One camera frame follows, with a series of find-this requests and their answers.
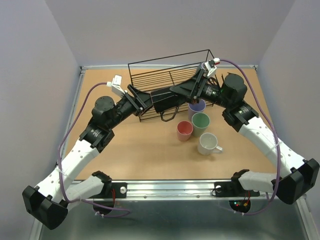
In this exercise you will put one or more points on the aluminium front rail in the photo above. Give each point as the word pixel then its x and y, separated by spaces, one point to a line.
pixel 154 190

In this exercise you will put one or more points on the red cup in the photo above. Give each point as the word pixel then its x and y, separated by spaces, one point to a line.
pixel 184 130

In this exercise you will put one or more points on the green cup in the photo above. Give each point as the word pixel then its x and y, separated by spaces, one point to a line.
pixel 200 122

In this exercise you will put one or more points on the purple cup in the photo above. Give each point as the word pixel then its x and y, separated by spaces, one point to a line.
pixel 196 108

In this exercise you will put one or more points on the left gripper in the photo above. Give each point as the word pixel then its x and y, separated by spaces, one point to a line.
pixel 145 98

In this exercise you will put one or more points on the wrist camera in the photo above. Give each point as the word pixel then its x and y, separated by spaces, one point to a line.
pixel 210 67
pixel 115 85

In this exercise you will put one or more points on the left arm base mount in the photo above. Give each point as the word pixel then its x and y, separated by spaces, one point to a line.
pixel 116 190

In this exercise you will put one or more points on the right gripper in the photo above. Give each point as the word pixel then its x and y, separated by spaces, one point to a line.
pixel 187 87

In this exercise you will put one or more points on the white mug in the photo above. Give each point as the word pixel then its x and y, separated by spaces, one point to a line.
pixel 208 144

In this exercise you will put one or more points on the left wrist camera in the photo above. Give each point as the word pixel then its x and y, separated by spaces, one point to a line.
pixel 115 85

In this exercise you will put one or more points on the black wire dish rack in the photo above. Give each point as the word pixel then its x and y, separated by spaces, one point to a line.
pixel 167 77

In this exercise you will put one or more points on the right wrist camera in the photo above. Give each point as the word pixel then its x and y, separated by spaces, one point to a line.
pixel 210 67

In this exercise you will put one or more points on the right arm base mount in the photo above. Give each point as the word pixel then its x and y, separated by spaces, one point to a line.
pixel 224 189

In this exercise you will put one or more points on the black mug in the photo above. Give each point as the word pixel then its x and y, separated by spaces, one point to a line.
pixel 164 99

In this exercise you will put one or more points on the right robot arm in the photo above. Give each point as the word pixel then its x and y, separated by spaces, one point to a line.
pixel 294 176

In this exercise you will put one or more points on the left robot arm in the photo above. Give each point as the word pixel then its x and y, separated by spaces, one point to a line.
pixel 50 200

